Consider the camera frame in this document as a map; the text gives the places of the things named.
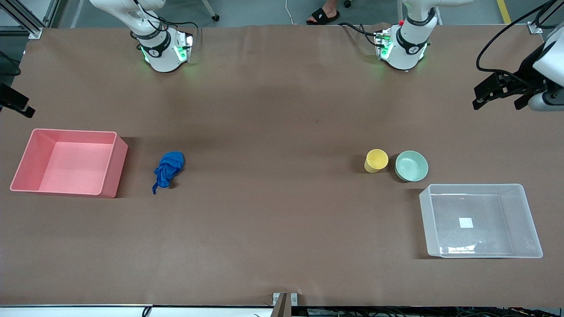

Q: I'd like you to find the stand leg with caster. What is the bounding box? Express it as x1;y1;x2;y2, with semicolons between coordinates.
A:
200;0;220;22

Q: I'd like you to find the aluminium frame profile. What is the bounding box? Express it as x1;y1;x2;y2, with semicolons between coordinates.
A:
0;0;67;39

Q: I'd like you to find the yellow cup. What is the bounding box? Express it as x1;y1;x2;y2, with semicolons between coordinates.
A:
364;149;389;173

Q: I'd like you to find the pink plastic bin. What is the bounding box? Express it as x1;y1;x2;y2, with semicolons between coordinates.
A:
10;129;129;199

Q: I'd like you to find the black sandal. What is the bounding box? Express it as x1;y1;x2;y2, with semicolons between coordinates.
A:
306;8;340;26

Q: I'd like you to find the mint green bowl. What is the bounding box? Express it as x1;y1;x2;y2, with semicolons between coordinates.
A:
395;151;429;182

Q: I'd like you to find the clear plastic box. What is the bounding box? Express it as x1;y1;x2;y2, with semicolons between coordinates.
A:
419;184;543;259

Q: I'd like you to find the blue cloth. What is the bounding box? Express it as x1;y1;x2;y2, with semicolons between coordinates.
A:
152;151;185;195

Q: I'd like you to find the brown paper table cover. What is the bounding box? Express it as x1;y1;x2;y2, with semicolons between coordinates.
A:
0;23;564;307

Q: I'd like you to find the black left base cable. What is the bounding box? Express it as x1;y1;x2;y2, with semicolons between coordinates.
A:
338;22;384;47

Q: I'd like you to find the metal bracket with post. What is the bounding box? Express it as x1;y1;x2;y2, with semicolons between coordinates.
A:
272;292;298;317

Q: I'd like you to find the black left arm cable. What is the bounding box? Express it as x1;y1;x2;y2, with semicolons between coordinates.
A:
476;0;564;73

